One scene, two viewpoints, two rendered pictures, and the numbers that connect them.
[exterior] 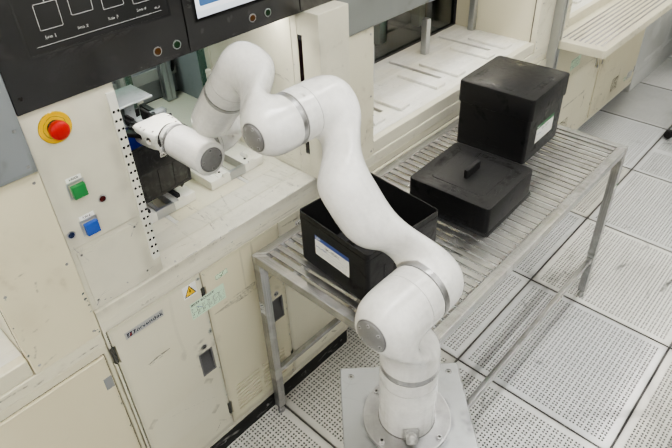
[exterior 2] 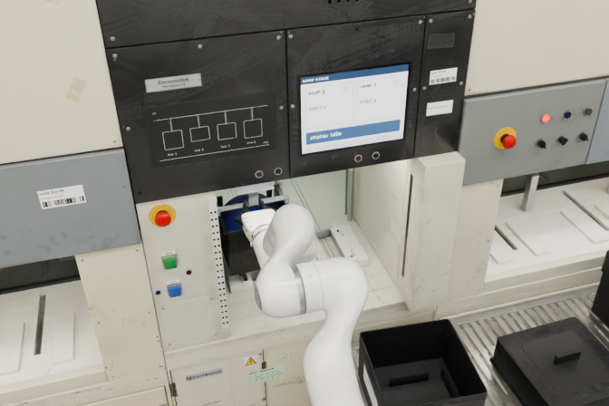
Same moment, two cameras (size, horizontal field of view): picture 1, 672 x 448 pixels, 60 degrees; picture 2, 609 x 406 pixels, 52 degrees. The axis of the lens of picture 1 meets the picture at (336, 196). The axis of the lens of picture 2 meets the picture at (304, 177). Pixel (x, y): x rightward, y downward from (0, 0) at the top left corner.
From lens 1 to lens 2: 57 cm
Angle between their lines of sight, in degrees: 25
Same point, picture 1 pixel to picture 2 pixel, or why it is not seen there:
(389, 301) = not seen: outside the picture
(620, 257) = not seen: outside the picture
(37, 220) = (133, 276)
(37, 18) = (164, 141)
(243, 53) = (286, 219)
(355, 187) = (325, 372)
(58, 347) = (130, 369)
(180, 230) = not seen: hidden behind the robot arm
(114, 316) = (178, 361)
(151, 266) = (220, 332)
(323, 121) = (322, 303)
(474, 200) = (546, 394)
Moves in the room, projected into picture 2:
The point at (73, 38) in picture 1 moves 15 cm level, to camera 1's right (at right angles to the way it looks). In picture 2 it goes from (189, 157) to (240, 172)
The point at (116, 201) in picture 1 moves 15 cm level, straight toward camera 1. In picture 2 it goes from (199, 276) to (187, 315)
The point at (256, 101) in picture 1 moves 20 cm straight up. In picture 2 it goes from (267, 271) to (263, 185)
